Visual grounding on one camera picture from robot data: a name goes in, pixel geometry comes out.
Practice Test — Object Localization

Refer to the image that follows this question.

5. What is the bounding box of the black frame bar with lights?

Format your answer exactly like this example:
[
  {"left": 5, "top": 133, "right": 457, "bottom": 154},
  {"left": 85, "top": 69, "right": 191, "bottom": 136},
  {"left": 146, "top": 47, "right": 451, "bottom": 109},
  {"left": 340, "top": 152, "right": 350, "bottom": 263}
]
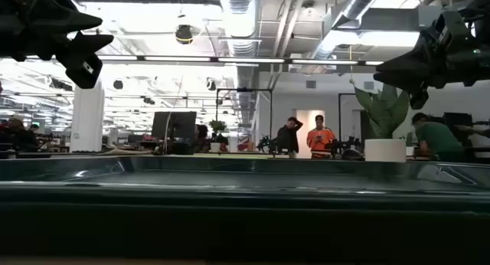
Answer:
[{"left": 0, "top": 54, "right": 385, "bottom": 67}]

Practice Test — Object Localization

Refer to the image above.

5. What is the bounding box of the green snake plant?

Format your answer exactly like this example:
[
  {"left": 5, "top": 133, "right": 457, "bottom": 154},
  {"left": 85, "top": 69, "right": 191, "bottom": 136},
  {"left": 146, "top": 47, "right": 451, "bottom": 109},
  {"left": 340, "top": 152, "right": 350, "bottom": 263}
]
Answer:
[{"left": 354, "top": 83, "right": 410, "bottom": 140}]

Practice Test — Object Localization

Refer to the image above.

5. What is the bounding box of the black metal frame stand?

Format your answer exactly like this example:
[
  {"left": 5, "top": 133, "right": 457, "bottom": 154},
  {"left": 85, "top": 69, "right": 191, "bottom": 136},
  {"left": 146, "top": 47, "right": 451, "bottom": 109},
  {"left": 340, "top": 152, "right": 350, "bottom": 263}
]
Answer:
[
  {"left": 337, "top": 92, "right": 358, "bottom": 143},
  {"left": 215, "top": 87, "right": 274, "bottom": 155}
]

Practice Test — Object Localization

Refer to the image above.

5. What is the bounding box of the white column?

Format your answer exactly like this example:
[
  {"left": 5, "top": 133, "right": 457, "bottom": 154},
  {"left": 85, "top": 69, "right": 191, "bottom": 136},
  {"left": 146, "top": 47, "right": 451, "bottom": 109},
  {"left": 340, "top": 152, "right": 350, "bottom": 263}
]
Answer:
[{"left": 69, "top": 80, "right": 106, "bottom": 153}]

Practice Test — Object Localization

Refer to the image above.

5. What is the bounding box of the person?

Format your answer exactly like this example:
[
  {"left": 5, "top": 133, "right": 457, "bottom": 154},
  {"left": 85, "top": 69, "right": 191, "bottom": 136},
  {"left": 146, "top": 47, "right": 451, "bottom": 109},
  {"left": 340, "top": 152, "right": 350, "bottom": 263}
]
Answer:
[
  {"left": 306, "top": 114, "right": 338, "bottom": 159},
  {"left": 0, "top": 116, "right": 40, "bottom": 154},
  {"left": 411, "top": 112, "right": 466, "bottom": 162},
  {"left": 276, "top": 116, "right": 304, "bottom": 159}
]

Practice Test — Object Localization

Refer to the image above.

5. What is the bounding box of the dark green plastic tray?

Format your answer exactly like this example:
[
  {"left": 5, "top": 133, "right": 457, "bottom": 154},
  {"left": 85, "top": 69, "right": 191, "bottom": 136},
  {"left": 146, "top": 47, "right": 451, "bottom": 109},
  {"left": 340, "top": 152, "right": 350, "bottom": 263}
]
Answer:
[{"left": 0, "top": 154, "right": 490, "bottom": 260}]

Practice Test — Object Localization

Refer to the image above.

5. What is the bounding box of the black round object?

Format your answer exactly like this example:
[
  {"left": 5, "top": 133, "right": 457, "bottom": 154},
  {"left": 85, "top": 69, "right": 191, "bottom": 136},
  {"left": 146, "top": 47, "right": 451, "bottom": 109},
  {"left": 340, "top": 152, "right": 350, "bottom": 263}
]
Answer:
[{"left": 341, "top": 148, "right": 365, "bottom": 162}]

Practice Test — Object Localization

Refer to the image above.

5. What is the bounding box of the small potted plant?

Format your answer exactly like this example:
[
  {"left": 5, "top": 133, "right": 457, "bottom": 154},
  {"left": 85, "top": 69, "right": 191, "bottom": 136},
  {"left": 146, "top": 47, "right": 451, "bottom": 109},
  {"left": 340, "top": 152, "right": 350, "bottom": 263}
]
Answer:
[{"left": 208, "top": 119, "right": 230, "bottom": 154}]

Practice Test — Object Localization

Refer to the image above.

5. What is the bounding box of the white round plant pot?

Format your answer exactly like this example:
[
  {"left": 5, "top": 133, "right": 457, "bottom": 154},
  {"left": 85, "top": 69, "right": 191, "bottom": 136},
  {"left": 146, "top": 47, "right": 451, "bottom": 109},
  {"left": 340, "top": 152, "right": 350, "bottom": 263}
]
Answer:
[{"left": 364, "top": 138, "right": 407, "bottom": 162}]

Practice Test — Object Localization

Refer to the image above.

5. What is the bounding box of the black computer monitor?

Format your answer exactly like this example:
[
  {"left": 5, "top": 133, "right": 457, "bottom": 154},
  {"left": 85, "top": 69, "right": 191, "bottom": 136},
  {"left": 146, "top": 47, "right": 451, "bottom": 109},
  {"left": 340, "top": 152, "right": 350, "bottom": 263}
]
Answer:
[{"left": 151, "top": 111, "right": 198, "bottom": 140}]

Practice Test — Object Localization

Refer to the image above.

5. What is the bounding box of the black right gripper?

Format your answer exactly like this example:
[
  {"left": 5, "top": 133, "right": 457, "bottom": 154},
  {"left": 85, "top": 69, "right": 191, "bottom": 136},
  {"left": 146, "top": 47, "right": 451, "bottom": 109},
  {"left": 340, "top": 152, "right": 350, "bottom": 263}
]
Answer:
[{"left": 374, "top": 0, "right": 490, "bottom": 110}]

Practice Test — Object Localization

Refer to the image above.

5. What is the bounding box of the silver ventilation duct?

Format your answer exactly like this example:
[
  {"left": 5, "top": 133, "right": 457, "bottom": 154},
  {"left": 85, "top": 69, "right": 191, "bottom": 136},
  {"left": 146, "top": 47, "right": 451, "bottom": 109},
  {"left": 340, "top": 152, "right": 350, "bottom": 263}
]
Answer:
[
  {"left": 309, "top": 0, "right": 387, "bottom": 61},
  {"left": 220, "top": 0, "right": 263, "bottom": 124}
]

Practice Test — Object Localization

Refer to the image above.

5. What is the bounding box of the black dome ceiling fixture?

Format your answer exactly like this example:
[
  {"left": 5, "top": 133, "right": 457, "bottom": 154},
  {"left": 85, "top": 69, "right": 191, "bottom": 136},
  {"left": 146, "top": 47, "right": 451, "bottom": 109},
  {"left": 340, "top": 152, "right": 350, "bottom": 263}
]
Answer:
[{"left": 175, "top": 24, "right": 194, "bottom": 45}]

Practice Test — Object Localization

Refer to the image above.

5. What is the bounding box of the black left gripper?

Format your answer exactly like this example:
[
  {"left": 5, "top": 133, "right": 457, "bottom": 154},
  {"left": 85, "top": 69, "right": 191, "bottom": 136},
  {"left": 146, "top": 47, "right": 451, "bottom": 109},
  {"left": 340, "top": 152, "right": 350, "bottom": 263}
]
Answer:
[{"left": 0, "top": 0, "right": 115, "bottom": 90}]

